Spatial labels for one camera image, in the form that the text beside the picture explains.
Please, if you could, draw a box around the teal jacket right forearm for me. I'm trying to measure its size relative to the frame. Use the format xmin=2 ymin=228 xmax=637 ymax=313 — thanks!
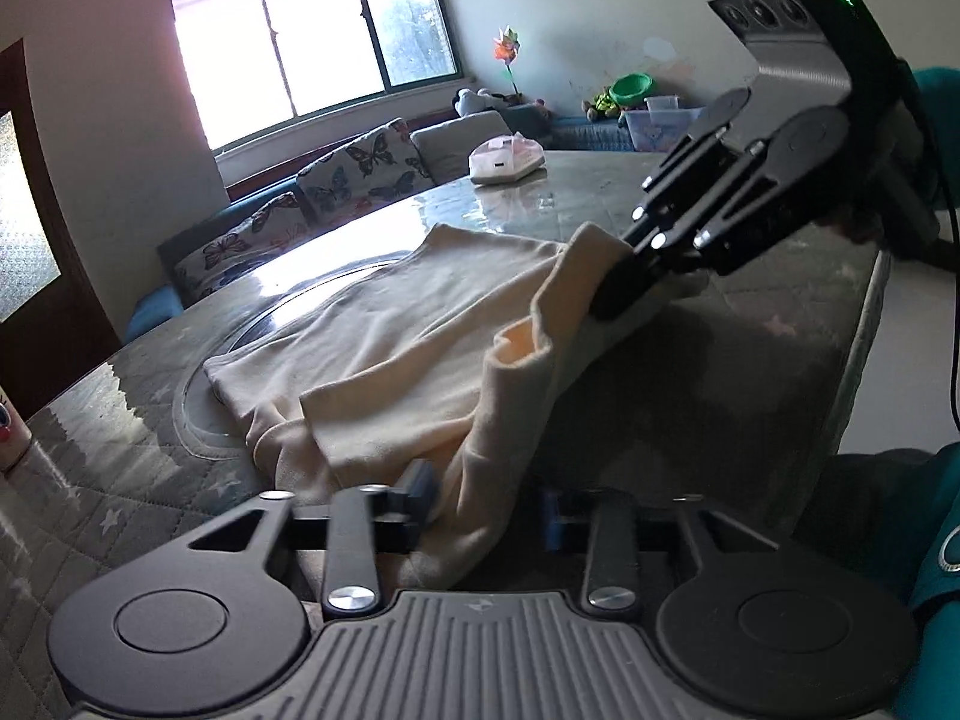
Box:
xmin=898 ymin=60 xmax=958 ymax=221

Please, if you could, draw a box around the glass lazy susan turntable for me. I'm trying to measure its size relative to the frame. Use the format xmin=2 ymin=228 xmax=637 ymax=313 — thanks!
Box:
xmin=172 ymin=250 xmax=409 ymax=458

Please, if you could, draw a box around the window with frame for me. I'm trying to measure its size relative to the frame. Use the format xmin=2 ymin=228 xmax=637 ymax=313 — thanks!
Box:
xmin=171 ymin=0 xmax=460 ymax=151

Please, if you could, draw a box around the dark wooden door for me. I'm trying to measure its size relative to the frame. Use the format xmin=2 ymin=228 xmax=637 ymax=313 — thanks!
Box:
xmin=2 ymin=41 xmax=121 ymax=418

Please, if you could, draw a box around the clear plastic storage box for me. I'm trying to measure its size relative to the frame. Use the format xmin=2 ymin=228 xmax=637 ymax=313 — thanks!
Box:
xmin=619 ymin=94 xmax=703 ymax=153

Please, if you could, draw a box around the butterfly print cushion upright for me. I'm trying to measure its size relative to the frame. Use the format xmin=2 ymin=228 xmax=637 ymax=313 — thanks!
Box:
xmin=296 ymin=117 xmax=434 ymax=231

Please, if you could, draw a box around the cream knit garment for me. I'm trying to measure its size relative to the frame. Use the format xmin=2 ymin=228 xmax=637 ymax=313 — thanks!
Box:
xmin=205 ymin=224 xmax=706 ymax=590

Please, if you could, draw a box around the grey star quilted table cover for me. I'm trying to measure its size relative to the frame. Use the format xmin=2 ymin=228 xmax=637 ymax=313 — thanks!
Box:
xmin=2 ymin=151 xmax=889 ymax=718

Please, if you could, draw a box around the pink white tissue pack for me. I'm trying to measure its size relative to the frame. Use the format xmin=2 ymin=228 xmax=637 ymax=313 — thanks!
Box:
xmin=469 ymin=133 xmax=545 ymax=185

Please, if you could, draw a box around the blue sofa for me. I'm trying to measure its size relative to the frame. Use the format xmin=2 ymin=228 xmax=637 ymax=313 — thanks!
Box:
xmin=125 ymin=104 xmax=633 ymax=341

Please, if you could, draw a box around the plain beige cushion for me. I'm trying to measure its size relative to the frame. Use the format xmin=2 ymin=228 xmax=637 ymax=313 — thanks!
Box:
xmin=410 ymin=110 xmax=511 ymax=185

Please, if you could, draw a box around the butterfly print pillow lying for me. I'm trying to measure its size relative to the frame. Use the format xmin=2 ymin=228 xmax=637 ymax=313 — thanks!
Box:
xmin=174 ymin=192 xmax=311 ymax=305

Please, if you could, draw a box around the green plastic bowl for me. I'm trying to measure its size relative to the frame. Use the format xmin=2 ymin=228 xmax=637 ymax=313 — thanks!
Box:
xmin=608 ymin=73 xmax=656 ymax=109

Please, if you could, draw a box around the pink cartoon face bottle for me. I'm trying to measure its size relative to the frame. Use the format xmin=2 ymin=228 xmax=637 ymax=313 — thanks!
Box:
xmin=0 ymin=390 xmax=32 ymax=473

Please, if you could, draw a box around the teal jacket torso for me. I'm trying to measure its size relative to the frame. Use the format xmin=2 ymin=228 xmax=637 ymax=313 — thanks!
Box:
xmin=794 ymin=440 xmax=960 ymax=720

